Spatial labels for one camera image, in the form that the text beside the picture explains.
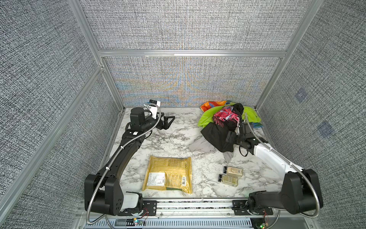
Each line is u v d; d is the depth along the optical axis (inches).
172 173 30.8
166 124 27.2
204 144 36.3
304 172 17.2
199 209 29.4
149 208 28.9
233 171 32.2
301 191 16.3
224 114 37.1
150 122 26.5
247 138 26.2
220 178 31.5
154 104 24.9
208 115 41.6
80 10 28.1
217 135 36.4
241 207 28.1
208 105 46.3
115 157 18.7
